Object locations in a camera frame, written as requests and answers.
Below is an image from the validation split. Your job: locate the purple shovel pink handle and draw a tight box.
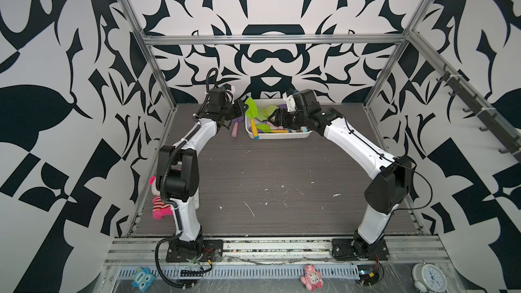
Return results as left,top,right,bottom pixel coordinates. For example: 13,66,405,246
231,115,244,138

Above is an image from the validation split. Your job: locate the green shovel yellow handle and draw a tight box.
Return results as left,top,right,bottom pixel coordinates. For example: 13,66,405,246
246,97,259,140

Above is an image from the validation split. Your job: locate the white plastic storage box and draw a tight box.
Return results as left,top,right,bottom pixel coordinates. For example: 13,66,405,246
243,98,313,140

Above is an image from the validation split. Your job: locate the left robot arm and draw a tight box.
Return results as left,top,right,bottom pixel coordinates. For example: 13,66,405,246
155,84,247,256

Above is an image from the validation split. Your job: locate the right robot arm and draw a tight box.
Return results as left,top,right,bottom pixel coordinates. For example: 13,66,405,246
268,90,412,256

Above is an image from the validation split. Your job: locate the pink striped plush doll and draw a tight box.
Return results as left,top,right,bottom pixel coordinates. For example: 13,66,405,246
149,176,173,220

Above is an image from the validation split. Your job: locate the pink bear toy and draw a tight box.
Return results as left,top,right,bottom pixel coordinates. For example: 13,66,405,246
300,265,324,292

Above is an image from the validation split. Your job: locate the small green circuit board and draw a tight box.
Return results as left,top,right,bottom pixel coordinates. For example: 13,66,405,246
358,265,385,287

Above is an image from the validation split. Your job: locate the blue owl toy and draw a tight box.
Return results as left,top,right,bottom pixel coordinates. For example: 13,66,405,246
132,267,156,293

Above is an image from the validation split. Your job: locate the white alarm clock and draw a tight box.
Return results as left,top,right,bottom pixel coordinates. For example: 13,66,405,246
412,263,448,292

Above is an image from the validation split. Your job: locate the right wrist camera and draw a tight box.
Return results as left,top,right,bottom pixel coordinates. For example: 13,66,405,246
283,94,296,112

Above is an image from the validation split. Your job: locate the green shovel brown handle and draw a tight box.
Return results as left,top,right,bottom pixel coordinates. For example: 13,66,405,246
260,104,279,119

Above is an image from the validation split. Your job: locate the black corrugated cable hose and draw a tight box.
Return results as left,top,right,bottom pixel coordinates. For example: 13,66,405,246
154,235,212,290

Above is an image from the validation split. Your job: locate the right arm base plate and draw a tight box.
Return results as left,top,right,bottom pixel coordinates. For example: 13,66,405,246
331,239,389,261

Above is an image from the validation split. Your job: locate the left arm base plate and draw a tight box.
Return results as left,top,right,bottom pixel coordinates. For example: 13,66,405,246
166,239,224,263

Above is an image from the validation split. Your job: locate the white slotted cable duct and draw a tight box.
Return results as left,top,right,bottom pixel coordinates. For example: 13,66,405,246
115,265,359,281

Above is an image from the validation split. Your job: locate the black wall hook rack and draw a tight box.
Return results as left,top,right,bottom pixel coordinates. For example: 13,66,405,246
435,65,520,163

